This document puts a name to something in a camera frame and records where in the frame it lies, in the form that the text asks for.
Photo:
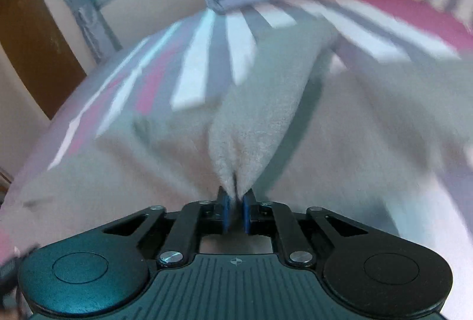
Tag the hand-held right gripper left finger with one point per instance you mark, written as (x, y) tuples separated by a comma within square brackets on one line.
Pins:
[(226, 211)]

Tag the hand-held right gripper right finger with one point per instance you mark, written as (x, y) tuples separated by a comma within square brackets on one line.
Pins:
[(246, 212)]

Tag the grey-beige pants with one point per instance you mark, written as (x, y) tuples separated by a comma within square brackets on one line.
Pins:
[(251, 113)]

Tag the brown wooden door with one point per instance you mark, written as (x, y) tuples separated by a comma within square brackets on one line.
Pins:
[(33, 46)]

